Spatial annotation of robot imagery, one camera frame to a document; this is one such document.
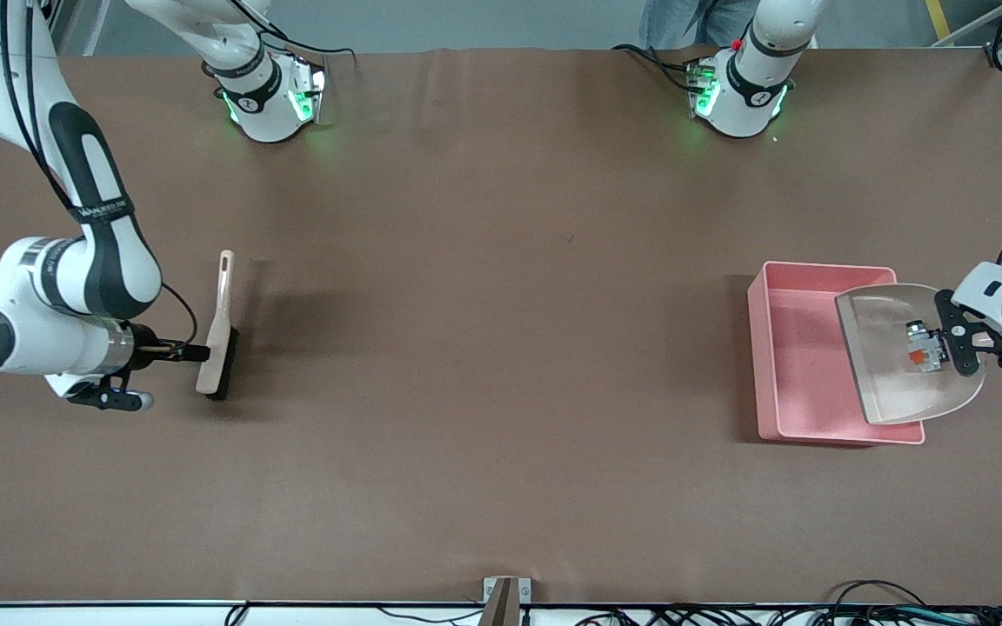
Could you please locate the beige brush with black bristles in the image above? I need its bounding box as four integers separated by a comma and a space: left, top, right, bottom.
195, 250, 240, 402

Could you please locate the small grey orange debris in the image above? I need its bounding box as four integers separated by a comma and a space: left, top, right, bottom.
905, 320, 947, 373

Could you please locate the translucent beige plastic dustpan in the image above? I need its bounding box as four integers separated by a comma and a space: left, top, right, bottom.
835, 283, 1002, 426

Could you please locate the pink plastic bin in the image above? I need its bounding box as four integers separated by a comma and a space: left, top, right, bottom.
746, 261, 926, 447

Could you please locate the black cable along right arm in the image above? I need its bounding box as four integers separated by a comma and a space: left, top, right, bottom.
0, 0, 199, 349

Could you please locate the looped black cable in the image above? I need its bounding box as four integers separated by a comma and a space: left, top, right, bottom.
825, 580, 932, 614

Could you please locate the teal cable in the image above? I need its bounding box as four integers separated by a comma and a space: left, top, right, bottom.
888, 609, 980, 625

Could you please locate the black cable at right arm base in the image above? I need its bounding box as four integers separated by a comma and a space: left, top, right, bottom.
227, 0, 356, 60

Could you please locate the black cable at arm base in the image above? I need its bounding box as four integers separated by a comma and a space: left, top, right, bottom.
227, 0, 356, 60
612, 43, 695, 88

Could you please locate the thin black cable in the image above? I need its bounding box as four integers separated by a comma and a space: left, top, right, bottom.
377, 609, 484, 625

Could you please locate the grey metal bracket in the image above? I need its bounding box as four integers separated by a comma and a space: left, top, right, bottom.
482, 576, 533, 626

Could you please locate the black cable tangle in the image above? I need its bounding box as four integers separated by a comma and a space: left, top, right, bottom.
578, 606, 1002, 626

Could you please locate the black cable at left arm base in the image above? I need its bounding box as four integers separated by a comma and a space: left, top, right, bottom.
612, 43, 695, 88

